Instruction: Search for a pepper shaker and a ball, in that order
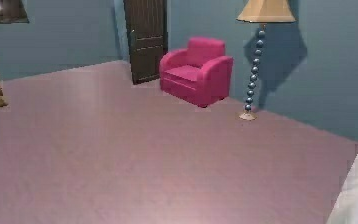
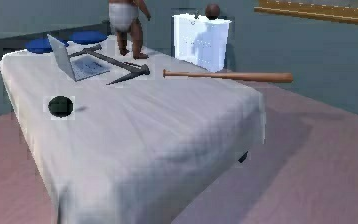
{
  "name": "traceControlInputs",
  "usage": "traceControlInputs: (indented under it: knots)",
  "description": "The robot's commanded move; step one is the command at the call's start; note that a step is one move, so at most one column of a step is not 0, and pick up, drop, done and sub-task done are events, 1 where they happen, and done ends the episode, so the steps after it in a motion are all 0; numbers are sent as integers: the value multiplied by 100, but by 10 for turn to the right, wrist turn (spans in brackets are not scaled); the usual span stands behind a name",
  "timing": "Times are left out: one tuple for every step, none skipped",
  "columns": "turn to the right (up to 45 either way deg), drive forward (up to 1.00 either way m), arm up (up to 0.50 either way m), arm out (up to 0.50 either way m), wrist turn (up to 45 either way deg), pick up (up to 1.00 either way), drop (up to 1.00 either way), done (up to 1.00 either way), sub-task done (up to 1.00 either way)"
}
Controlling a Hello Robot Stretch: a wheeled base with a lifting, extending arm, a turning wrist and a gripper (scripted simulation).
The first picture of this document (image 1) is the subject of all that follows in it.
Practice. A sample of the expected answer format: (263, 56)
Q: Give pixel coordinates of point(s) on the white bed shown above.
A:
(355, 190)

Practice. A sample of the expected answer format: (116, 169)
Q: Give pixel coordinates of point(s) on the dark brown room door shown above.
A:
(147, 40)

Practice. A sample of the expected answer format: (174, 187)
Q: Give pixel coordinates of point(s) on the beaded blue floor lamp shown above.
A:
(266, 11)

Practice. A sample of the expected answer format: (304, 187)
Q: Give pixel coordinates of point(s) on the dark framed wall picture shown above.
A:
(5, 10)

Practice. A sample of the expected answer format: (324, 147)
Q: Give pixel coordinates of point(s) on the pink armchair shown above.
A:
(197, 71)

